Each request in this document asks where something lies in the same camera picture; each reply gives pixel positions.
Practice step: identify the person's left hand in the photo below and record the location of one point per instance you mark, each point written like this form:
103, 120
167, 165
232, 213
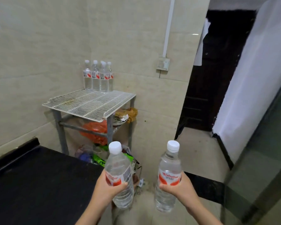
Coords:
102, 190

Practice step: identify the person's right hand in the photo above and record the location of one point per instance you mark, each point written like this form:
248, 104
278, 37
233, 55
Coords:
183, 190

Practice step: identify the person's left thumb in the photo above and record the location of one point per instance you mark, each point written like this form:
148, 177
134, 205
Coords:
118, 186

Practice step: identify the person's right thumb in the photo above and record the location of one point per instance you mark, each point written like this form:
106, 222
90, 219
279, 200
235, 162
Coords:
167, 187

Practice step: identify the clear water bottle red label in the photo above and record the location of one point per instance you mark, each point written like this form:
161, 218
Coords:
95, 78
169, 166
87, 77
104, 79
119, 166
110, 78

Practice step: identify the person's right forearm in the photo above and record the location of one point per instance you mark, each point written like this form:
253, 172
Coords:
202, 214

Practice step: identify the person's left forearm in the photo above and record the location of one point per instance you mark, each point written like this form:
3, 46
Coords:
93, 214

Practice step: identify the small white plug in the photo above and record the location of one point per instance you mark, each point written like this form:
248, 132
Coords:
140, 182

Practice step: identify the green plastic packet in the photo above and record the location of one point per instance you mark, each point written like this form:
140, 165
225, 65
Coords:
98, 159

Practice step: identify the purple plastic bag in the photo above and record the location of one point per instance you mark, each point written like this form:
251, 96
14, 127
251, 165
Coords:
84, 155

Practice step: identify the orange plastic bag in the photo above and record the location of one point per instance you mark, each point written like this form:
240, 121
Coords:
96, 133

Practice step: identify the white bowl with scraps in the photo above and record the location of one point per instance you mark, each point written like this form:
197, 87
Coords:
120, 120

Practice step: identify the yellow crumpled cloth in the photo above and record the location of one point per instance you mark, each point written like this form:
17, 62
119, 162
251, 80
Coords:
130, 113

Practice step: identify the dark wooden door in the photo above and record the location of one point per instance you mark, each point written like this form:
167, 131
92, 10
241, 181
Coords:
215, 74

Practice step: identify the white hanging cloth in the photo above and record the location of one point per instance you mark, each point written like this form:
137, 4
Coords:
201, 44

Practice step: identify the grey metal stand frame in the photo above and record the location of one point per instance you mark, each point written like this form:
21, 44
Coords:
110, 130

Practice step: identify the glass door dark frame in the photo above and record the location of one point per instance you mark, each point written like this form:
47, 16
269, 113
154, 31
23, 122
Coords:
260, 161

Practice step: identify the white wall switch box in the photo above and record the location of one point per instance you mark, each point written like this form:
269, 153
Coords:
163, 64

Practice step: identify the white wall conduit pipe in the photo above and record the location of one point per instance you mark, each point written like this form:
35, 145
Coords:
168, 25

